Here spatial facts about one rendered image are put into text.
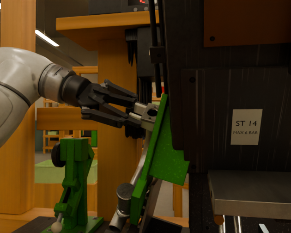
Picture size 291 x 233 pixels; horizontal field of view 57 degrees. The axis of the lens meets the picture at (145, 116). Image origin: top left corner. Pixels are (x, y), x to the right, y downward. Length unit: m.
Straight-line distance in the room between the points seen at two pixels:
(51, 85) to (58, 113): 0.44
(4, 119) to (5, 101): 0.04
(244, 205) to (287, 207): 0.05
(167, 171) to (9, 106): 0.37
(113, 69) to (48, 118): 0.35
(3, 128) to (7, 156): 0.47
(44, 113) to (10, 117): 0.48
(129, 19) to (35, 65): 0.31
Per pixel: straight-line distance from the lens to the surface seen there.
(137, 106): 0.65
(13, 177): 1.12
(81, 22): 0.88
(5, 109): 0.66
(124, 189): 0.54
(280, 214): 0.35
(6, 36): 1.16
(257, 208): 0.35
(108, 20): 0.85
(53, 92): 0.67
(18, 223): 1.05
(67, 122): 1.09
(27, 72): 0.69
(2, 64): 0.73
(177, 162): 0.52
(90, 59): 11.22
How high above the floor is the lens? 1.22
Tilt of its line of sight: 1 degrees up
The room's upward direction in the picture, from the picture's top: straight up
